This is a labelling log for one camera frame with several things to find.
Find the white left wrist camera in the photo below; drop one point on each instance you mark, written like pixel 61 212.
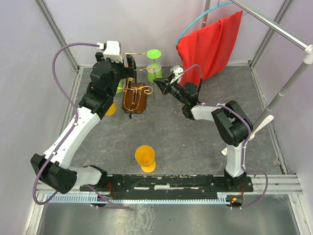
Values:
pixel 111 50

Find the green plastic goblet front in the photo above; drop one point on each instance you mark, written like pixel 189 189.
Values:
pixel 154 54

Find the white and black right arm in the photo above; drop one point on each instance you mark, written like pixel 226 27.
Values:
pixel 232 124

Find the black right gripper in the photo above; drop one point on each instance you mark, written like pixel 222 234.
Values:
pixel 163 84

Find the clear wine glass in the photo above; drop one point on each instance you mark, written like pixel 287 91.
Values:
pixel 154 72

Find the gold wire glass rack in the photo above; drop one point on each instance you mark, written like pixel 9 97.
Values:
pixel 135 93

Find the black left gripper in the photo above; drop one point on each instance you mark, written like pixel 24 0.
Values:
pixel 126 73

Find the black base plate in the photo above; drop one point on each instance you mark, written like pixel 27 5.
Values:
pixel 170 187

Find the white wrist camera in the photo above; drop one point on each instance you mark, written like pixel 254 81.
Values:
pixel 178 72
pixel 111 50

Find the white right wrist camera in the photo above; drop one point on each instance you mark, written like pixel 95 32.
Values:
pixel 178 72

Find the orange plastic goblet front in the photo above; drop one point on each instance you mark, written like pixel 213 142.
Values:
pixel 145 156

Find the red cloth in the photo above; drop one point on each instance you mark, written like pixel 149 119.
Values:
pixel 209 47

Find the orange plastic goblet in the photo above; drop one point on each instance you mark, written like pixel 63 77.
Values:
pixel 145 156
pixel 111 110

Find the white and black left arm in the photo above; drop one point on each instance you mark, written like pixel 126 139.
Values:
pixel 53 167

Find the green plastic goblet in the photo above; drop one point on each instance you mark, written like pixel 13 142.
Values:
pixel 119 87
pixel 154 54

